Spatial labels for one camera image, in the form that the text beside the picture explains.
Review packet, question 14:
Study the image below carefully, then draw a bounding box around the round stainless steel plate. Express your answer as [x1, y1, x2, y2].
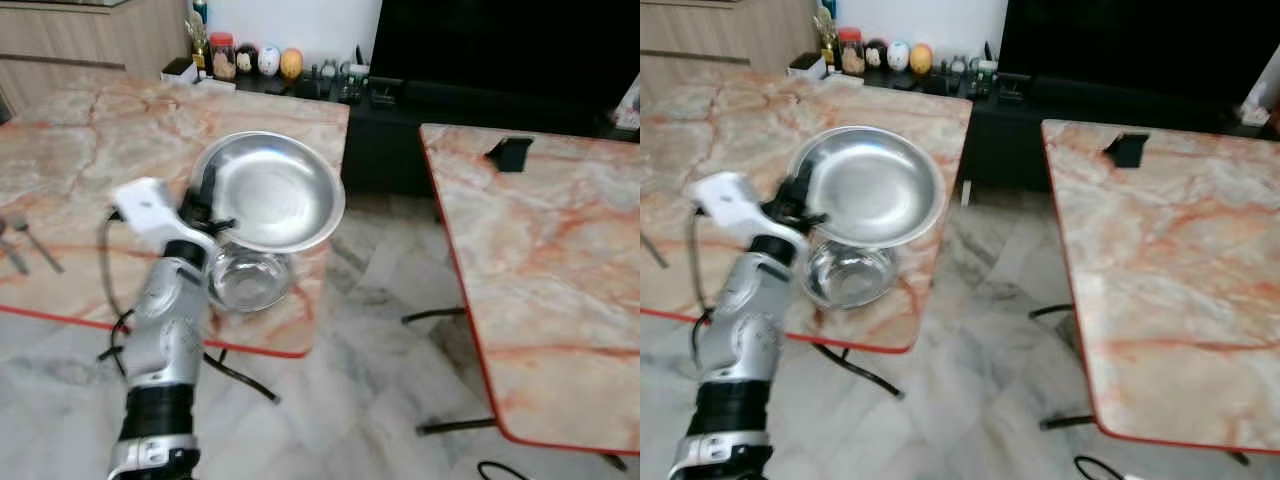
[787, 125, 947, 250]
[190, 130, 347, 254]

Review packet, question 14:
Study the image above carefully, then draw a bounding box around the red-lidded snack jar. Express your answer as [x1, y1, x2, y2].
[837, 27, 866, 78]
[209, 32, 238, 82]

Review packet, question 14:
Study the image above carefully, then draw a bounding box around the black metal table leg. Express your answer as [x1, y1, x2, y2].
[203, 347, 282, 404]
[810, 341, 907, 400]

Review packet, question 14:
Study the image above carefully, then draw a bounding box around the golden trophy ornament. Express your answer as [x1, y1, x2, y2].
[814, 6, 840, 67]
[189, 12, 210, 73]

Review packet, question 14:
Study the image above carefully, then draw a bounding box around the light wooden cabinet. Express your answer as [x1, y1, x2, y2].
[640, 0, 823, 89]
[0, 0, 193, 113]

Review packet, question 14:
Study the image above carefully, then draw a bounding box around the silver metal spoon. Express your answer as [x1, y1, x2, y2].
[0, 215, 31, 277]

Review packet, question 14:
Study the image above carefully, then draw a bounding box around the black television screen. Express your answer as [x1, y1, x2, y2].
[997, 0, 1280, 107]
[369, 0, 641, 111]

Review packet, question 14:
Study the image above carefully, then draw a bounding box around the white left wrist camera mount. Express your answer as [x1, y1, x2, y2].
[110, 177, 217, 253]
[688, 171, 801, 251]

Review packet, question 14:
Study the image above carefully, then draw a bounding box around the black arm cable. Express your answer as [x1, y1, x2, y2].
[96, 212, 137, 363]
[684, 208, 715, 361]

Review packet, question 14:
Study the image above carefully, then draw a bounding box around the black metal table frame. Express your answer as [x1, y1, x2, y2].
[401, 304, 630, 472]
[1029, 302, 1252, 467]

